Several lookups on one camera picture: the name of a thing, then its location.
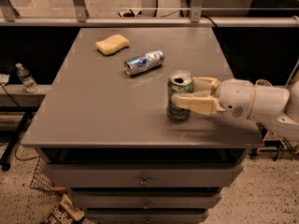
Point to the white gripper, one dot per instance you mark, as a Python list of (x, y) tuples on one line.
[(235, 98)]

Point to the green soda can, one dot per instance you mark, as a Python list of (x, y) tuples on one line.
[(179, 81)]

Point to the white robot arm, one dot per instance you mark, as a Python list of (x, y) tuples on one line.
[(277, 109)]

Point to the blue silver soda can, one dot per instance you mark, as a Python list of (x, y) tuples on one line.
[(144, 62)]

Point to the roll of masking tape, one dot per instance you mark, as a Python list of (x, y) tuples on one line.
[(263, 82)]

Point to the top drawer knob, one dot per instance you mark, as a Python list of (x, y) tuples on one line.
[(144, 182)]

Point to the drawer knob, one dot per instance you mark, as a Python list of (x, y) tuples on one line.
[(146, 206), (144, 182)]

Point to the grey drawer cabinet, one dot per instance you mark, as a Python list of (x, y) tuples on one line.
[(101, 131)]

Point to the yellow sponge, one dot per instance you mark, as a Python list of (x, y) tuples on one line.
[(112, 44)]

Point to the middle drawer knob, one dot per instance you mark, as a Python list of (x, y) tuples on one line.
[(146, 206)]

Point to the clear plastic water bottle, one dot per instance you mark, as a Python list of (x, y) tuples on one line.
[(26, 78)]

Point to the snack chip bag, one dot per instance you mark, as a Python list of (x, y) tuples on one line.
[(64, 213)]

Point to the metal railing frame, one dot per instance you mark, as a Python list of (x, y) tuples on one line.
[(149, 13)]

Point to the wire mesh basket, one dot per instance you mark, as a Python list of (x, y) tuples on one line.
[(40, 181)]

